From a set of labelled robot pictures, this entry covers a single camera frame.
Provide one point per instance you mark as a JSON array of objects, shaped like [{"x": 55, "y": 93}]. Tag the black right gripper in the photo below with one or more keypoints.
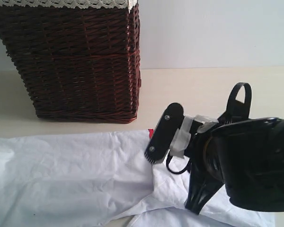
[{"x": 205, "y": 170}]

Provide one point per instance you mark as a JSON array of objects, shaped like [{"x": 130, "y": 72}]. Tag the white t-shirt red print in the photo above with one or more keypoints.
[{"x": 88, "y": 180}]

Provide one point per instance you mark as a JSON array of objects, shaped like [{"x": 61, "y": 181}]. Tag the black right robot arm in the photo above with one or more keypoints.
[{"x": 247, "y": 158}]

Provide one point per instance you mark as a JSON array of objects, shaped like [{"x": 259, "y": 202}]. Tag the dark brown wicker basket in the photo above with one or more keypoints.
[{"x": 77, "y": 64}]

